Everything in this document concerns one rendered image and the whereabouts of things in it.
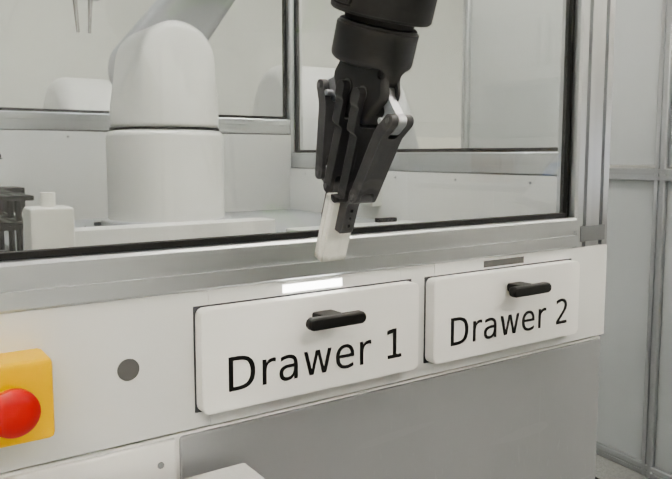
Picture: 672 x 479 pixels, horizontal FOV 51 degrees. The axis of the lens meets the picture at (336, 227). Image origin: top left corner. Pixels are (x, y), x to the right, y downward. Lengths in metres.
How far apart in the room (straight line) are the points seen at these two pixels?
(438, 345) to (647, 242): 1.73
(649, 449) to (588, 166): 1.69
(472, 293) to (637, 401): 1.81
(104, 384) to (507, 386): 0.58
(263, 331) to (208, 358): 0.07
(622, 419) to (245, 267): 2.15
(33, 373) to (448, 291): 0.51
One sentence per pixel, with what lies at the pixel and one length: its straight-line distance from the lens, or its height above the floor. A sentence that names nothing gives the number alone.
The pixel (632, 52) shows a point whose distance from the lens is 2.65.
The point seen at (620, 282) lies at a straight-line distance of 2.67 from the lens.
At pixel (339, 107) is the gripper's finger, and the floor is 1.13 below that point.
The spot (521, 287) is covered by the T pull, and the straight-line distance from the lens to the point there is 0.97.
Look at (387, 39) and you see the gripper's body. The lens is 0.63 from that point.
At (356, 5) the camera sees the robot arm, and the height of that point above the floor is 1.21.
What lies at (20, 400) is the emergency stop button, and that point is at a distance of 0.64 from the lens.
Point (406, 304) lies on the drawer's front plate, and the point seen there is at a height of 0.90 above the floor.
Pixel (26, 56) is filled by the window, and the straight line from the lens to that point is 0.71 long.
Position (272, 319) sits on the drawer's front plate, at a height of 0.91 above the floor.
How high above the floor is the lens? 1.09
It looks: 6 degrees down
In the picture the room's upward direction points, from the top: straight up
